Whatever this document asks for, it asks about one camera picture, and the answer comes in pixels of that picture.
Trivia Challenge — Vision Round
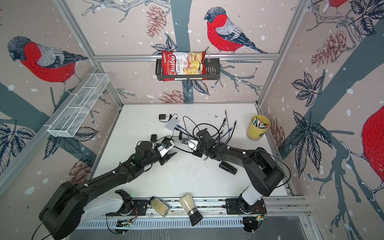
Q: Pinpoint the white wire mesh shelf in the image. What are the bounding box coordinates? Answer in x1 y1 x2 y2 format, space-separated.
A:
48 73 110 138

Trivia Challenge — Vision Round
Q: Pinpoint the black looped ethernet cable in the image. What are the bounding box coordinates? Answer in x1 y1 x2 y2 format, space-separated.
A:
175 115 224 143

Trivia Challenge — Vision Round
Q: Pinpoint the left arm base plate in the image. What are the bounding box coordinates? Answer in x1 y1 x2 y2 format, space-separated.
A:
106 190 149 217

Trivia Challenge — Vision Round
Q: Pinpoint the glass spice jar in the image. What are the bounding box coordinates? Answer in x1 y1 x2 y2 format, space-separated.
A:
149 197 170 218

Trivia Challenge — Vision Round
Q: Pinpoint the red cassava chips bag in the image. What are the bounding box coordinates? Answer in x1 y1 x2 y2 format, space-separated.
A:
162 51 207 82

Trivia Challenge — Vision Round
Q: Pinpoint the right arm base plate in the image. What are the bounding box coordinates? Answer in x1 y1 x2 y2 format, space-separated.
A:
222 198 267 216

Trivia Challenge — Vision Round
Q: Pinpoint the grey ethernet cable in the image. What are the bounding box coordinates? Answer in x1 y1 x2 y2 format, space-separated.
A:
203 109 229 161

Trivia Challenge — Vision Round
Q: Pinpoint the green banded shielded ethernet cable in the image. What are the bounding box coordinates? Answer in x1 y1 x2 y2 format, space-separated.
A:
173 118 227 155

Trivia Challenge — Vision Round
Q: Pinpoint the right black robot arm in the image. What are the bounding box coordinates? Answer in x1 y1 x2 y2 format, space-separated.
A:
194 129 285 214

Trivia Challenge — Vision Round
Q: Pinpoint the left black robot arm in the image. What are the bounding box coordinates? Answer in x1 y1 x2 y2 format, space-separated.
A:
39 138 175 240

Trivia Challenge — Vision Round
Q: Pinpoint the black wall basket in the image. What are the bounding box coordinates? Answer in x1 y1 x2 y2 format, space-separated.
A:
155 58 221 82

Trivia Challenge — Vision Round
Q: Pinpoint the yellow cup with pens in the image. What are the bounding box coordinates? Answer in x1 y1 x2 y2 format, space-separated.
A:
247 115 271 141

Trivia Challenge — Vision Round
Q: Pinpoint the black stapler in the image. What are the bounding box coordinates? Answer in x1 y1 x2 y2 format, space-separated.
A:
219 161 237 175

